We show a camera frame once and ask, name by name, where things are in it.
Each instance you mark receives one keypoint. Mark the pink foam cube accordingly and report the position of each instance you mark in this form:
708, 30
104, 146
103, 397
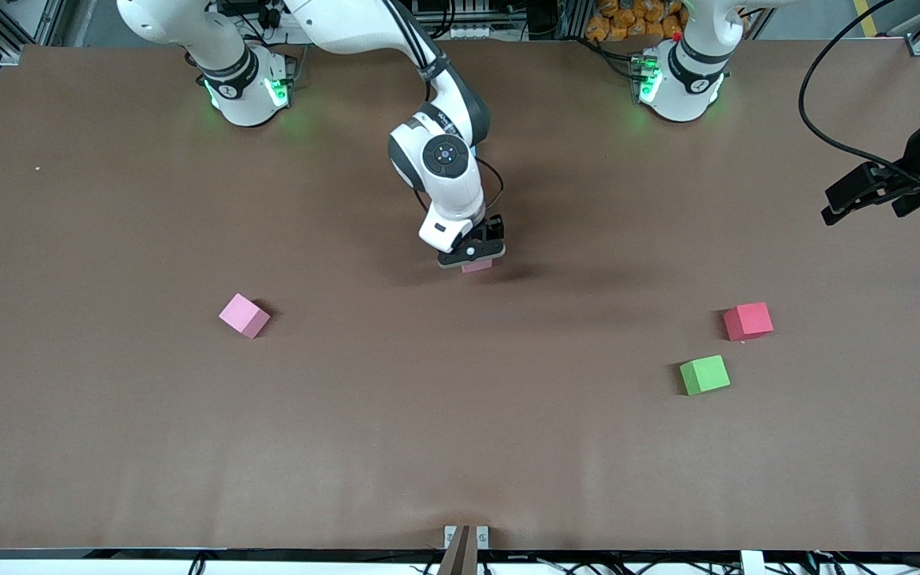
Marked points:
244, 315
477, 267

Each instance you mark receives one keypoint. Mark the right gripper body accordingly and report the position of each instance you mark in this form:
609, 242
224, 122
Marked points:
493, 229

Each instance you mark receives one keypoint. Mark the brown camera post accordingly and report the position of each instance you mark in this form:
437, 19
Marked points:
460, 559

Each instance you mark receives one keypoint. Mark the grey metal bracket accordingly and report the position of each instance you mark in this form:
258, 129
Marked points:
482, 537

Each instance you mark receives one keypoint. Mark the red foam cube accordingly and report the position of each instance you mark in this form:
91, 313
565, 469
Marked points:
747, 320

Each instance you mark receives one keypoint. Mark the bag of orange items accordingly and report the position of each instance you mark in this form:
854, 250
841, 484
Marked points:
628, 20

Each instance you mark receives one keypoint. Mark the green foam cube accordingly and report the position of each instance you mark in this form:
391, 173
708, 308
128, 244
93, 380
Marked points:
704, 374

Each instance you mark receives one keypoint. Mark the white rack device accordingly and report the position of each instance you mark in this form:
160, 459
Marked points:
468, 28

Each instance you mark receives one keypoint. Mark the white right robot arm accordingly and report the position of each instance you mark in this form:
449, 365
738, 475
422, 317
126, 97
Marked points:
444, 188

